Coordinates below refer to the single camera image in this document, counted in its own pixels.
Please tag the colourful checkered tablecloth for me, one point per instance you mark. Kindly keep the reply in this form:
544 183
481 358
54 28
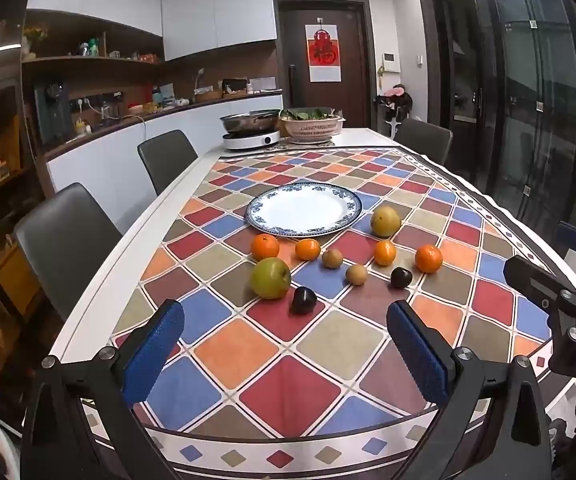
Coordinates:
268 355

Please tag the steel pot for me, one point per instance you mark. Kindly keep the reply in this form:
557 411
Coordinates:
248 122

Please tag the wooden wall shelf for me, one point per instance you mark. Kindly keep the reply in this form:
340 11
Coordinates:
88 60

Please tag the dark plum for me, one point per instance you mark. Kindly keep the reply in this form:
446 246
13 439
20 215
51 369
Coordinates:
401 277
303 300

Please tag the white intercom panel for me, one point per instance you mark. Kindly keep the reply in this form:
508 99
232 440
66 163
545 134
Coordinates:
389 62

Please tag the pink colander basket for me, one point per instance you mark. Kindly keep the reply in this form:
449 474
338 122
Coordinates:
313 130

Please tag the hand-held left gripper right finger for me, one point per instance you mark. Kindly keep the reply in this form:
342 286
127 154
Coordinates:
418 355

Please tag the orange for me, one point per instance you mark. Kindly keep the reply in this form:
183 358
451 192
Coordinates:
384 252
428 258
308 249
265 247

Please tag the blue patterned white plate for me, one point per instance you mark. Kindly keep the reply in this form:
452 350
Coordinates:
298 207

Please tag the black sliding glass door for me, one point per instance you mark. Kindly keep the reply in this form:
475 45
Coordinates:
518 110

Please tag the white wall cabinet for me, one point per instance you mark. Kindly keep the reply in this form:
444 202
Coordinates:
218 10

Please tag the brown kiwi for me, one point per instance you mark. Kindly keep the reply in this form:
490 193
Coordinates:
356 274
332 258

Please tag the white induction cooker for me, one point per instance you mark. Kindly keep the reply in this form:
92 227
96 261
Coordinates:
253 142

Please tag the dark wooden door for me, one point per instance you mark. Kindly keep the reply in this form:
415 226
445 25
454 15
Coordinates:
355 85

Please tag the yellowish pear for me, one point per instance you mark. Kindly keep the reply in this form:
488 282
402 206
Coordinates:
385 221

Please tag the green leafy vegetables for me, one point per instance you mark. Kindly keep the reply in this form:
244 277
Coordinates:
308 114

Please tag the green apple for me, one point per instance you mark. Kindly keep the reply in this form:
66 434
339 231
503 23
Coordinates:
270 277

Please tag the black water dispenser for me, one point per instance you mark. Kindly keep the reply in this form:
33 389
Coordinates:
50 110

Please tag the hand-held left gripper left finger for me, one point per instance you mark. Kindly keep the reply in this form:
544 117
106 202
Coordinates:
155 347

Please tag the grey dining chair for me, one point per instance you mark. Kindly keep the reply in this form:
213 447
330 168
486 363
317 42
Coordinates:
68 240
423 140
168 160

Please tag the red wall calendar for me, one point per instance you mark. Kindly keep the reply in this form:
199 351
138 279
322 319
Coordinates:
324 52

